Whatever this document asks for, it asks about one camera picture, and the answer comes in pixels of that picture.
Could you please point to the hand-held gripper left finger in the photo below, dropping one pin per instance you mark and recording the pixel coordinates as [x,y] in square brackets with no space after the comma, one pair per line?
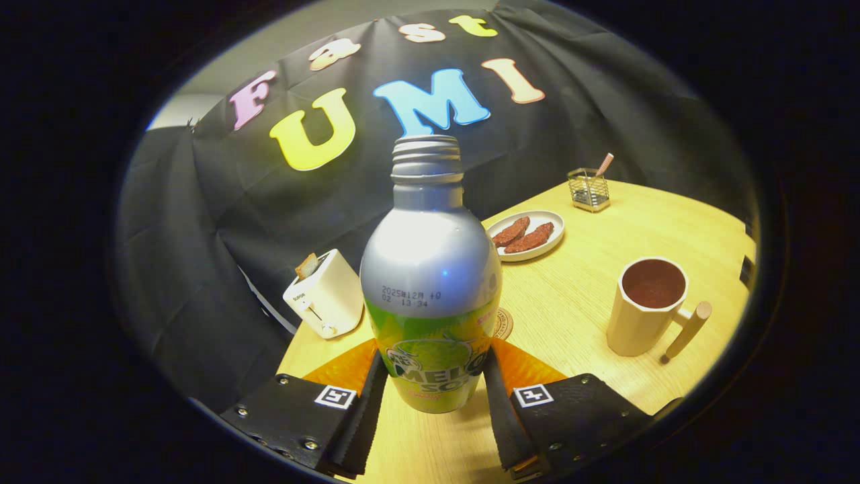
[366,430]

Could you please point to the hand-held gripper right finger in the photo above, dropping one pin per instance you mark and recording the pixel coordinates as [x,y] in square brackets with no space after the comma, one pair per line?
[500,423]

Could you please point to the round wooden coaster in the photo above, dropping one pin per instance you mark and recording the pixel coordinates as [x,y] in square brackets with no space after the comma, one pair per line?
[504,323]

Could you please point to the silver green juice bottle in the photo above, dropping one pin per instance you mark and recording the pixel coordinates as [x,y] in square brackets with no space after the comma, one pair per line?
[430,269]

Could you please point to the white toaster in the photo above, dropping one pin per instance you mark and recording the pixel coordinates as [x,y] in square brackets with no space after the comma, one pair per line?
[329,296]

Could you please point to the wooden table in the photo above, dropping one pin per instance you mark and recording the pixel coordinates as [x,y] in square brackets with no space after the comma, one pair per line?
[571,296]

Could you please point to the white stand pole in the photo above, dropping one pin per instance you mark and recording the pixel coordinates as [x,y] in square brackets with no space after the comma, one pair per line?
[272,310]

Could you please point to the toast slice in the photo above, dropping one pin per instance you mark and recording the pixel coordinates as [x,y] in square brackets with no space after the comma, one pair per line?
[308,267]

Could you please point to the brown meat piece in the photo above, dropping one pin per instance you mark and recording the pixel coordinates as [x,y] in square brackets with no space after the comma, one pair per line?
[510,232]
[531,238]

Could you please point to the white oval plate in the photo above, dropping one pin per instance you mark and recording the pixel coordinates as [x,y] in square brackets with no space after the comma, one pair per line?
[551,223]

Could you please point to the black backdrop cloth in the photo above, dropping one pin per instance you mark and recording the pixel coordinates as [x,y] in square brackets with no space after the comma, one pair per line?
[222,222]

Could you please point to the pink striped straw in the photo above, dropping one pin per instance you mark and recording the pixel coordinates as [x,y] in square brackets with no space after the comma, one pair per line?
[605,165]

